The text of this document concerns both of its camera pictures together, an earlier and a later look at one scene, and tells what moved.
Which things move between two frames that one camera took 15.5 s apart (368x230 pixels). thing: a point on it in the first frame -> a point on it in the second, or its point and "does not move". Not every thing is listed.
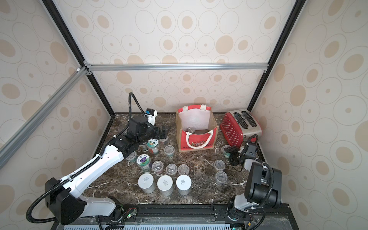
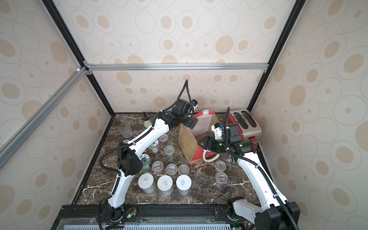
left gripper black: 160,134 -> 189,123
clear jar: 171,169 does not move
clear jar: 220,165 does not move
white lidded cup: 184,184 does not move
